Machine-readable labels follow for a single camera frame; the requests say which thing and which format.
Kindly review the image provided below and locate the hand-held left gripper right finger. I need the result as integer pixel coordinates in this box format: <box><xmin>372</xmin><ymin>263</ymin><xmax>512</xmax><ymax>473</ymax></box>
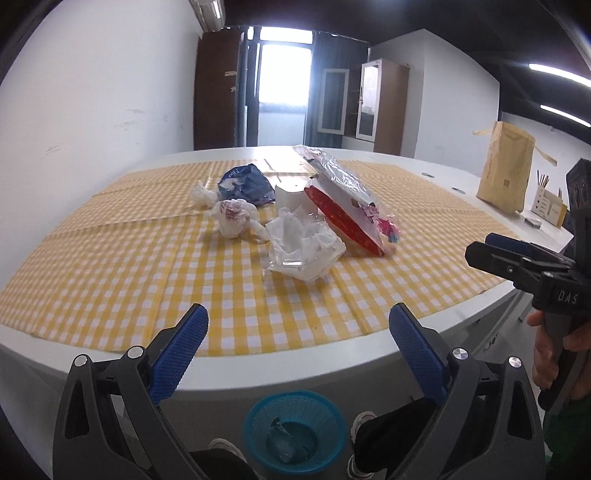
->
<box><xmin>389</xmin><ymin>302</ymin><xmax>548</xmax><ymax>480</ymax></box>

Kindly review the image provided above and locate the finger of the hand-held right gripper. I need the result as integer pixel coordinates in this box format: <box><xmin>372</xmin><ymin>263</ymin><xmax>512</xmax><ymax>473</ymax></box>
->
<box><xmin>465</xmin><ymin>242</ymin><xmax>550</xmax><ymax>296</ymax></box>
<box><xmin>486</xmin><ymin>233</ymin><xmax>573</xmax><ymax>273</ymax></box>

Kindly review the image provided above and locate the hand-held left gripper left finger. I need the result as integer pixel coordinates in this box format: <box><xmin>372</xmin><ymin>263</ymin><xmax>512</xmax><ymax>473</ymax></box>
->
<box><xmin>52</xmin><ymin>304</ymin><xmax>211</xmax><ymax>480</ymax></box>

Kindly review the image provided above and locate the blue plastic basket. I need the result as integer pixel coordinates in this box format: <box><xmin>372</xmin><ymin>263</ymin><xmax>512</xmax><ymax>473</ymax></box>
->
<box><xmin>243</xmin><ymin>390</ymin><xmax>347</xmax><ymax>464</ymax></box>

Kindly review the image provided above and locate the colourful candy wrapper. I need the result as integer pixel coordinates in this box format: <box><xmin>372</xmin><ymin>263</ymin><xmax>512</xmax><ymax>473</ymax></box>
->
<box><xmin>360</xmin><ymin>203</ymin><xmax>402</xmax><ymax>245</ymax></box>

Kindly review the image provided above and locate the red white package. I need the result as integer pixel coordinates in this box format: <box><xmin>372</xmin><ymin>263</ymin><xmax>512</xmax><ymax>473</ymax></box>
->
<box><xmin>303</xmin><ymin>178</ymin><xmax>386</xmax><ymax>257</ymax></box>

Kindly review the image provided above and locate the clear plastic wrapper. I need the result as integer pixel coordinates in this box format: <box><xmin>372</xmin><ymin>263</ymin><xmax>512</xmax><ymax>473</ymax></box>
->
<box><xmin>265</xmin><ymin>206</ymin><xmax>347</xmax><ymax>283</ymax></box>

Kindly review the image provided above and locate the small white plastic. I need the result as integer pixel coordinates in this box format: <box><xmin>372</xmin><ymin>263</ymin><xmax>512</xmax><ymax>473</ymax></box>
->
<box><xmin>191</xmin><ymin>181</ymin><xmax>219</xmax><ymax>208</ymax></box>

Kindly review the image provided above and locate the clear foil wrapper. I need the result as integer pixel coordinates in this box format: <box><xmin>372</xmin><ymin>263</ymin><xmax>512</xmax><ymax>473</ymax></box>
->
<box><xmin>292</xmin><ymin>144</ymin><xmax>382</xmax><ymax>217</ymax></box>

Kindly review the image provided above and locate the blue plastic bag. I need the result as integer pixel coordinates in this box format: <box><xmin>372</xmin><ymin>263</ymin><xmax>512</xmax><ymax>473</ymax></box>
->
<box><xmin>217</xmin><ymin>164</ymin><xmax>276</xmax><ymax>206</ymax></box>

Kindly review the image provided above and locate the white paper cup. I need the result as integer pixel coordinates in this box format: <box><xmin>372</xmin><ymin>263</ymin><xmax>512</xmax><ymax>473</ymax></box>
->
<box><xmin>274</xmin><ymin>180</ymin><xmax>319</xmax><ymax>217</ymax></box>

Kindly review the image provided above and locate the person's right hand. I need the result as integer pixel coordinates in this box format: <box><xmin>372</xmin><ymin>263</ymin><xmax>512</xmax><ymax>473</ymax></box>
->
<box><xmin>527</xmin><ymin>310</ymin><xmax>568</xmax><ymax>391</ymax></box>

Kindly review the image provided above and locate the cardboard pen holder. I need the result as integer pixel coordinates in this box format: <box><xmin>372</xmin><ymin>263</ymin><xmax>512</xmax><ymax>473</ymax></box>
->
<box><xmin>530</xmin><ymin>171</ymin><xmax>570</xmax><ymax>228</ymax></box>

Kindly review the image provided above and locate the brown paper bag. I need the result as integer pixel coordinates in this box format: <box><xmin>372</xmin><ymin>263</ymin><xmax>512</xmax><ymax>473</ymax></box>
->
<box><xmin>473</xmin><ymin>121</ymin><xmax>558</xmax><ymax>215</ymax></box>

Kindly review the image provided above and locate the person's right white shoe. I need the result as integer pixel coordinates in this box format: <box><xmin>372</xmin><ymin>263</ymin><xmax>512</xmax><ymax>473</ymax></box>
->
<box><xmin>348</xmin><ymin>411</ymin><xmax>377</xmax><ymax>478</ymax></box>

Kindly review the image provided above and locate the person's white shoe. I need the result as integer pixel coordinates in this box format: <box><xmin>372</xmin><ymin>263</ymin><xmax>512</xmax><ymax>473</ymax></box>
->
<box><xmin>210</xmin><ymin>438</ymin><xmax>241</xmax><ymax>462</ymax></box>
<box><xmin>348</xmin><ymin>411</ymin><xmax>377</xmax><ymax>478</ymax></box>

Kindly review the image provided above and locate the person's left white shoe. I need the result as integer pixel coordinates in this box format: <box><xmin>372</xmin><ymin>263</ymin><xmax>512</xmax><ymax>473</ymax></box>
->
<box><xmin>210</xmin><ymin>438</ymin><xmax>241</xmax><ymax>462</ymax></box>

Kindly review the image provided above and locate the yellow checkered tablecloth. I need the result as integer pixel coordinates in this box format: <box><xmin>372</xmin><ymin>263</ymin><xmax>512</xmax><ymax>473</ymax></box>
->
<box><xmin>0</xmin><ymin>147</ymin><xmax>522</xmax><ymax>358</ymax></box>

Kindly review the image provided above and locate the person's left black trouser leg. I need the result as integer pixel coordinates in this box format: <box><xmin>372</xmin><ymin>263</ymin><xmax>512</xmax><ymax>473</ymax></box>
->
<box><xmin>191</xmin><ymin>450</ymin><xmax>259</xmax><ymax>480</ymax></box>

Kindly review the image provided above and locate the clear plastic scrap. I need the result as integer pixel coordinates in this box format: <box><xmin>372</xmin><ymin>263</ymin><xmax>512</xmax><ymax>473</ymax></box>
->
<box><xmin>268</xmin><ymin>418</ymin><xmax>315</xmax><ymax>462</ymax></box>

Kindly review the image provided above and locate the person's green top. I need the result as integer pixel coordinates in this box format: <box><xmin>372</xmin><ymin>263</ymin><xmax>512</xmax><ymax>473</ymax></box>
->
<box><xmin>542</xmin><ymin>392</ymin><xmax>591</xmax><ymax>480</ymax></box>

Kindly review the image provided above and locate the ceiling tube light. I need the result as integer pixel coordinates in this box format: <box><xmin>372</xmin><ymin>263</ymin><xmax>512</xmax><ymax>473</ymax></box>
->
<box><xmin>529</xmin><ymin>62</ymin><xmax>591</xmax><ymax>86</ymax></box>
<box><xmin>540</xmin><ymin>104</ymin><xmax>591</xmax><ymax>127</ymax></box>

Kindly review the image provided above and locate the brown glass door cabinet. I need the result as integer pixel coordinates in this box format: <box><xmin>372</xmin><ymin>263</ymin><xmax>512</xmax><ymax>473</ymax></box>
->
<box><xmin>318</xmin><ymin>58</ymin><xmax>409</xmax><ymax>155</ymax></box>

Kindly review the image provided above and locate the dark curtain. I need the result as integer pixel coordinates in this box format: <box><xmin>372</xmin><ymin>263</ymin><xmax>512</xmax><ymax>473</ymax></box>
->
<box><xmin>305</xmin><ymin>30</ymin><xmax>370</xmax><ymax>148</ymax></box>

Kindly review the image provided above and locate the brown wooden wardrobe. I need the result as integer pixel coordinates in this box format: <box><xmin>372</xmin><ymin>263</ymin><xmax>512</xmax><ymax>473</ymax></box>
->
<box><xmin>193</xmin><ymin>30</ymin><xmax>245</xmax><ymax>151</ymax></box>

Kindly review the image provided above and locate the bright balcony door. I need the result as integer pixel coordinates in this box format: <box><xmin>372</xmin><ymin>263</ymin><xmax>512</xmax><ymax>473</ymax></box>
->
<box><xmin>256</xmin><ymin>28</ymin><xmax>315</xmax><ymax>146</ymax></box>

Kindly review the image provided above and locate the white air conditioner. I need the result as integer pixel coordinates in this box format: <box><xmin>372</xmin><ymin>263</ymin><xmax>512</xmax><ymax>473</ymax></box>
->
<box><xmin>191</xmin><ymin>0</ymin><xmax>227</xmax><ymax>28</ymax></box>

